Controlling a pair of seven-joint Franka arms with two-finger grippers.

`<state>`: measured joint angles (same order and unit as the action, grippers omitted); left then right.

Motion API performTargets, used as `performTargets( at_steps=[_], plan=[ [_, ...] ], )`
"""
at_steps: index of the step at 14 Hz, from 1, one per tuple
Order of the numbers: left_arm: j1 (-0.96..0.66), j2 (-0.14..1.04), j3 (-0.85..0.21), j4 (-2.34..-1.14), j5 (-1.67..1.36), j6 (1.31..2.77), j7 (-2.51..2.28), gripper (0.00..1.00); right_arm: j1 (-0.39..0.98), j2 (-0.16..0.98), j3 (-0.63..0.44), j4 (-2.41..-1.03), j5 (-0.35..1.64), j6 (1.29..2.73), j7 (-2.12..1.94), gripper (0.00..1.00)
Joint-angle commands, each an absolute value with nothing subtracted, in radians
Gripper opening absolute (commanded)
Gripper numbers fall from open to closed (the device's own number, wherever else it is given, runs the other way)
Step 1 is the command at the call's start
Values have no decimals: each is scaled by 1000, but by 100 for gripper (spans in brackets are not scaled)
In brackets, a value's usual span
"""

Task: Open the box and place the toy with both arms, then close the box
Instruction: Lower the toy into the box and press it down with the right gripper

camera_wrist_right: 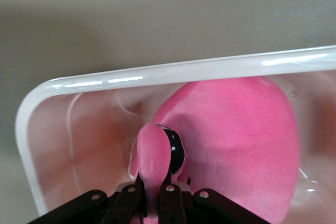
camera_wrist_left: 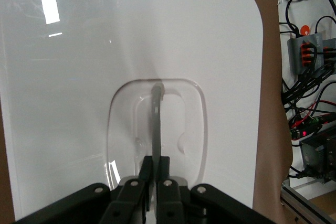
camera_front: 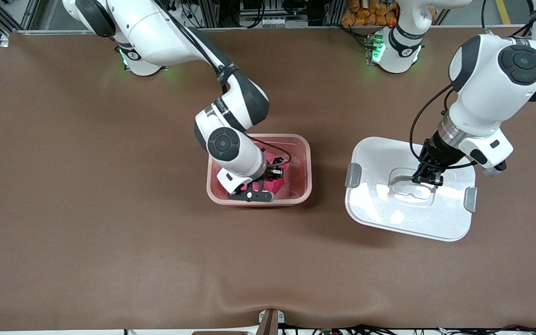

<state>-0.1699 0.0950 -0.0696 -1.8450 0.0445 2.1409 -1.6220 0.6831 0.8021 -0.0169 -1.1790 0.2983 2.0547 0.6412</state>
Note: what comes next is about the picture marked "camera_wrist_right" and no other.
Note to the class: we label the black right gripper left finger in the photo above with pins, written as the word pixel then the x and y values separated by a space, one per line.
pixel 105 208

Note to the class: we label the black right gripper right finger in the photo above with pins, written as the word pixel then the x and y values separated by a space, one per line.
pixel 183 208

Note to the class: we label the pink plush toy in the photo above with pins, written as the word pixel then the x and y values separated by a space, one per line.
pixel 236 142

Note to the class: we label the clear plastic bin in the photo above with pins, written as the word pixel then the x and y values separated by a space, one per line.
pixel 183 70

